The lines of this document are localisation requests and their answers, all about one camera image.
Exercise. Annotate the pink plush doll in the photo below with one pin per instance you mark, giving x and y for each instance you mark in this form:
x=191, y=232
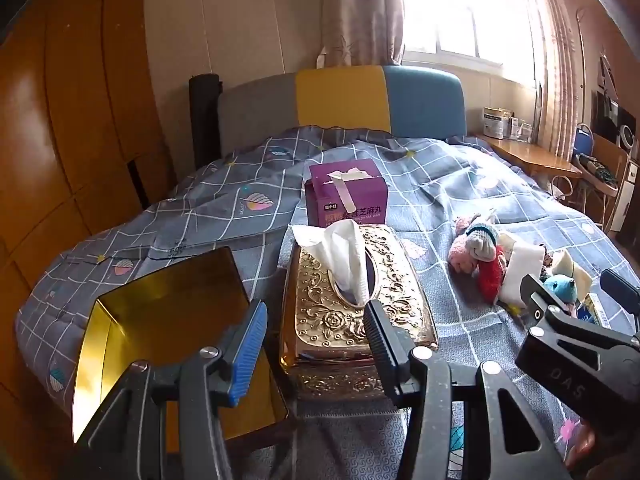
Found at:
x=470, y=247

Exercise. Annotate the small white fan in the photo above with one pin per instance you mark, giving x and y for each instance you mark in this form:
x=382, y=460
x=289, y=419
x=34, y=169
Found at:
x=627, y=136

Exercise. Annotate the ornate gold tissue box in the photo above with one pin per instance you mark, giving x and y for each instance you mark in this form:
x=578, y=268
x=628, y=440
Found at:
x=330, y=340

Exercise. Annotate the person's right hand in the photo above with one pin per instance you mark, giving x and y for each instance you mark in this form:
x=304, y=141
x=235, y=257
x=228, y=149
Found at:
x=575, y=440

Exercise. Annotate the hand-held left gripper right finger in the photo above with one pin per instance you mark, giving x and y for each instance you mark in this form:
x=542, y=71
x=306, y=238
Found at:
x=382, y=347

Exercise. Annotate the blue chair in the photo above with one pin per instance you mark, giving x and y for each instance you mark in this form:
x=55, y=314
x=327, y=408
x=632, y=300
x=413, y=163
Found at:
x=582, y=140

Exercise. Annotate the gold tin box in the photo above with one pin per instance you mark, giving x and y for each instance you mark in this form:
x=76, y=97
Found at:
x=165, y=300

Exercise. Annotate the bright window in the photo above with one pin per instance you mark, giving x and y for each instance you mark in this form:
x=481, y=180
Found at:
x=465, y=10

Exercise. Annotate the purple carton box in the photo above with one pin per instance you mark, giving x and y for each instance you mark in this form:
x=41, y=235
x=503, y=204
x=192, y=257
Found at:
x=360, y=200

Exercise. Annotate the wooden wardrobe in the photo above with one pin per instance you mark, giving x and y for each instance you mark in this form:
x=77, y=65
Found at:
x=75, y=110

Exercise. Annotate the clear plastic container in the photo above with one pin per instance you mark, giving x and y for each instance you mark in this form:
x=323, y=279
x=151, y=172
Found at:
x=522, y=130

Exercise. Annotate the white tissue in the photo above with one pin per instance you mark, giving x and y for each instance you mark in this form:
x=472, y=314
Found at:
x=340, y=255

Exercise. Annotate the dark shelf unit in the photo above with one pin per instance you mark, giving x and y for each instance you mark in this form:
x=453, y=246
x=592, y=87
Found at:
x=612, y=105

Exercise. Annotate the blue plush toy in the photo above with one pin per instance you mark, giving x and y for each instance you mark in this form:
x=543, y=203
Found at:
x=560, y=287

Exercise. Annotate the wooden desk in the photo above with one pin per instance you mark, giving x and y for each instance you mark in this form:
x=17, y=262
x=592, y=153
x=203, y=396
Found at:
x=530, y=152

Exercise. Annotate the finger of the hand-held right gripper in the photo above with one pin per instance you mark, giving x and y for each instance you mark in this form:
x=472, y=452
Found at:
x=620, y=286
x=535, y=297

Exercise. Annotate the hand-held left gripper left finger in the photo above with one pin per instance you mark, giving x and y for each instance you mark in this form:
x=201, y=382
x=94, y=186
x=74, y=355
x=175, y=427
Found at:
x=247, y=352

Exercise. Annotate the red knitted toy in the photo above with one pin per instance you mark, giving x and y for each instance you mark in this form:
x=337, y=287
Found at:
x=491, y=277

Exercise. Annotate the patterned beige curtain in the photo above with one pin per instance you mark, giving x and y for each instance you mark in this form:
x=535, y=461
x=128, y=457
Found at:
x=360, y=10
x=555, y=60

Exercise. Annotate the grey yellow blue headboard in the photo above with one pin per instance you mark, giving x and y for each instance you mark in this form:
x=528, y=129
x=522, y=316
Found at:
x=340, y=95

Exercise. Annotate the white printed box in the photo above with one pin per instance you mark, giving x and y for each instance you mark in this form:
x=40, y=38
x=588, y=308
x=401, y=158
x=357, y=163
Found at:
x=496, y=122

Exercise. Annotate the grey checked printed blanket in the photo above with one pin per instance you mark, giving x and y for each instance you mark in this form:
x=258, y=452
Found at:
x=225, y=195

